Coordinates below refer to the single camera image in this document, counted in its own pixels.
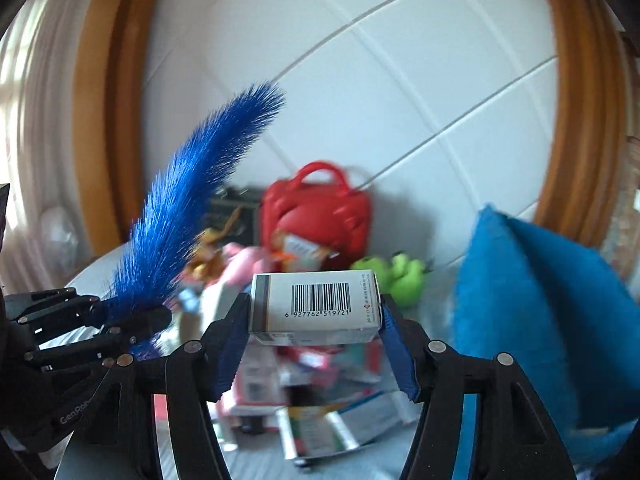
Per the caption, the blue feather duster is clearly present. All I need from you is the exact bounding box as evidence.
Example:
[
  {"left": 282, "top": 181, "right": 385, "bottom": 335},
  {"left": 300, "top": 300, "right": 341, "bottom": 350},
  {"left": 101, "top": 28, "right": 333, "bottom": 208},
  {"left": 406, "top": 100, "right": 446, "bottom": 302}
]
[{"left": 106, "top": 81, "right": 286, "bottom": 361}]

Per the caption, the white barcode medicine box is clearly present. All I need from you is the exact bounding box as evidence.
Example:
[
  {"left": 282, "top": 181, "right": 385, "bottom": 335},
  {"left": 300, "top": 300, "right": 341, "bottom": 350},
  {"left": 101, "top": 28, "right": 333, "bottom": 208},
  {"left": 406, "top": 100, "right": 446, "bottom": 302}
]
[{"left": 248, "top": 270, "right": 382, "bottom": 347}]

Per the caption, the white sheer curtain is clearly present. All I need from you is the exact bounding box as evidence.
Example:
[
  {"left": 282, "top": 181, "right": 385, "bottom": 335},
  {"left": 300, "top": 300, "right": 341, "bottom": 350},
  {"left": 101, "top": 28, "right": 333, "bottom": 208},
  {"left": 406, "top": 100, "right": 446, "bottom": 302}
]
[{"left": 1, "top": 0, "right": 92, "bottom": 294}]

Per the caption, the blue felt storage bin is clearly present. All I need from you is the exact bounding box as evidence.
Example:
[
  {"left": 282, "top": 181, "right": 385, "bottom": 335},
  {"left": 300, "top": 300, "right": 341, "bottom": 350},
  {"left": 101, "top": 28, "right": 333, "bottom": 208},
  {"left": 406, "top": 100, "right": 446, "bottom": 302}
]
[{"left": 451, "top": 206, "right": 639, "bottom": 479}]

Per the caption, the brown plush toy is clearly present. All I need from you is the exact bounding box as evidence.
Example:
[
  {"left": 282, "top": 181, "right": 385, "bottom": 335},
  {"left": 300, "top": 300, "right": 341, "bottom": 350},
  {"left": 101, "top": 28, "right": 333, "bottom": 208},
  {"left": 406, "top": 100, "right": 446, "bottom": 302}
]
[{"left": 181, "top": 207, "right": 242, "bottom": 284}]

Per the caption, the green frog plush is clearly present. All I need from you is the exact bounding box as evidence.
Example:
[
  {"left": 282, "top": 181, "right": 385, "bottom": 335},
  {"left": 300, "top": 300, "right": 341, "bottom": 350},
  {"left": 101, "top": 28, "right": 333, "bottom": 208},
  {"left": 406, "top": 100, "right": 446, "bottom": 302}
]
[{"left": 350, "top": 252, "right": 431, "bottom": 309}]

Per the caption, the pink pig plush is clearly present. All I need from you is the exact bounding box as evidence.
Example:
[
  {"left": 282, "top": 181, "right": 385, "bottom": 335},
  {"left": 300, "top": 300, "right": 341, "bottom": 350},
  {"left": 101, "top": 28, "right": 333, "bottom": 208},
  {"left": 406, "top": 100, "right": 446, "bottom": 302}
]
[{"left": 201, "top": 243, "right": 273, "bottom": 301}]

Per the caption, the dark green metal box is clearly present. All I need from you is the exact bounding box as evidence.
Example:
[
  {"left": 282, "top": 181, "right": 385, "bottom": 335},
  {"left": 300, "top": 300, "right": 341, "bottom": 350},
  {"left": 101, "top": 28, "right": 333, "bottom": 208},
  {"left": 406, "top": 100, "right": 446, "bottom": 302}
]
[{"left": 204, "top": 186, "right": 264, "bottom": 246}]

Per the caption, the red bear handbag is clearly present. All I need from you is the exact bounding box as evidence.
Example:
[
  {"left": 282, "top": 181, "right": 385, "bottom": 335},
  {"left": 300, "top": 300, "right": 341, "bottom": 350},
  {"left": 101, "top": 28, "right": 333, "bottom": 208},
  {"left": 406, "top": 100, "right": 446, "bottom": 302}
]
[{"left": 260, "top": 160, "right": 372, "bottom": 270}]

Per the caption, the wooden frame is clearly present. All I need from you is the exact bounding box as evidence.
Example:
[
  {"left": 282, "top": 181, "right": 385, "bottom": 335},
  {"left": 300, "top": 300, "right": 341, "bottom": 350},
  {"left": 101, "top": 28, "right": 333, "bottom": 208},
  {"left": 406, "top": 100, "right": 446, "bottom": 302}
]
[{"left": 72, "top": 0, "right": 629, "bottom": 255}]

